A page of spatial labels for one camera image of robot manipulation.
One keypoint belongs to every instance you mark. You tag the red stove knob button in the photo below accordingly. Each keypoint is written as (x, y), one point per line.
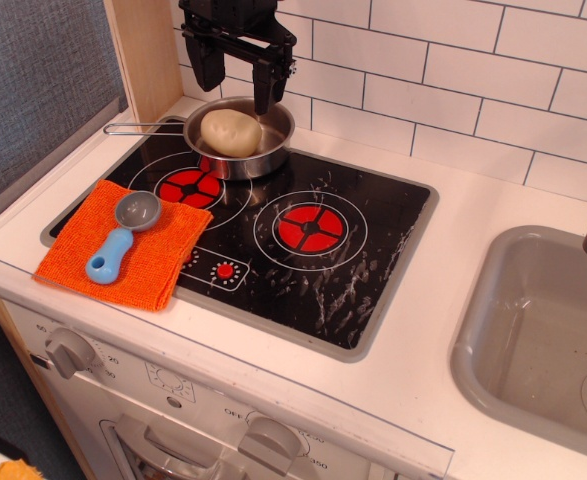
(225, 271)

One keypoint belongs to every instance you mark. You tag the grey oven door handle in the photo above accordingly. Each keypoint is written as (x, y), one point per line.
(172, 453)

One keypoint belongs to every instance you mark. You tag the black toy stove top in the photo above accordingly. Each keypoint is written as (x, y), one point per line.
(319, 247)

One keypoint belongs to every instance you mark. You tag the grey oven temperature knob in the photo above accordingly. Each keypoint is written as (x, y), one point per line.
(270, 444)

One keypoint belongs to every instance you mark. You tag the orange knitted cloth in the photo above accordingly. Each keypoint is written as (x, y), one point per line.
(150, 269)

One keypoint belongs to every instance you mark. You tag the steel pan with wire handle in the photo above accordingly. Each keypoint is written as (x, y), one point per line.
(278, 126)

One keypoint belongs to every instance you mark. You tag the wooden side panel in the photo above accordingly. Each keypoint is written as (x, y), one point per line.
(144, 41)

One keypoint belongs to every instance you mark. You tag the beige dough ball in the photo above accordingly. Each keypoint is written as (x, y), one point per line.
(231, 133)

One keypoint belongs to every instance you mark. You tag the grey spoon with blue handle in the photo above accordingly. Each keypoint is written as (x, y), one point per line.
(136, 212)

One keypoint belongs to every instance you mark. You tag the yellow object at corner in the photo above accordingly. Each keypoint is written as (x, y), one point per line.
(19, 470)

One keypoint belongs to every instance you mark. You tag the grey timer knob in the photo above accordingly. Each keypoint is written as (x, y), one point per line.
(69, 352)

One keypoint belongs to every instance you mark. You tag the grey plastic sink basin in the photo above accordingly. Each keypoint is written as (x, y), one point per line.
(521, 353)

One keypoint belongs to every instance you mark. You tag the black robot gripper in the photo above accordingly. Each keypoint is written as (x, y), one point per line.
(246, 30)

